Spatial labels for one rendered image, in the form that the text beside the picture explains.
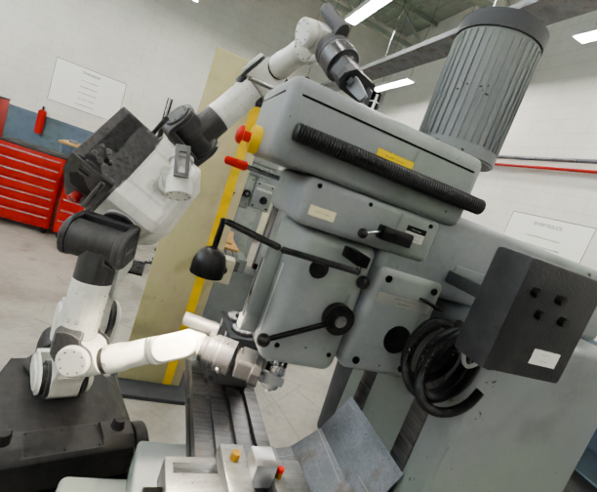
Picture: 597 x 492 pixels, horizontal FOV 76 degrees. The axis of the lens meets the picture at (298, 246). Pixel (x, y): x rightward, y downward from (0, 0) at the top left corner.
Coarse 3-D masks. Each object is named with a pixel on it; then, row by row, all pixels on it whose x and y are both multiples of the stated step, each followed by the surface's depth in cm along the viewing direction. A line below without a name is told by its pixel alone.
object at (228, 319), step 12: (228, 312) 147; (228, 324) 140; (228, 336) 133; (240, 336) 134; (252, 336) 136; (240, 348) 133; (252, 348) 135; (216, 372) 135; (228, 372) 134; (216, 384) 134; (228, 384) 136; (240, 384) 137
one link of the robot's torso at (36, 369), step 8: (40, 352) 151; (48, 352) 153; (32, 360) 151; (40, 360) 146; (32, 368) 148; (40, 368) 142; (32, 376) 145; (40, 376) 141; (32, 384) 142; (40, 384) 140; (88, 384) 150
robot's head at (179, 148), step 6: (180, 144) 95; (180, 150) 94; (186, 150) 95; (186, 156) 95; (186, 162) 94; (174, 168) 93; (186, 168) 94; (174, 174) 92; (180, 174) 93; (186, 174) 93
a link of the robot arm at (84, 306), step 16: (80, 288) 89; (96, 288) 90; (64, 304) 91; (80, 304) 90; (96, 304) 91; (64, 320) 90; (80, 320) 90; (96, 320) 93; (64, 336) 89; (80, 336) 90; (96, 336) 96; (64, 352) 88; (80, 352) 89; (64, 368) 89; (80, 368) 89
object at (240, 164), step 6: (228, 156) 89; (228, 162) 89; (234, 162) 89; (240, 162) 90; (246, 162) 91; (240, 168) 90; (246, 168) 91; (252, 168) 91; (258, 168) 92; (264, 174) 93; (270, 174) 93
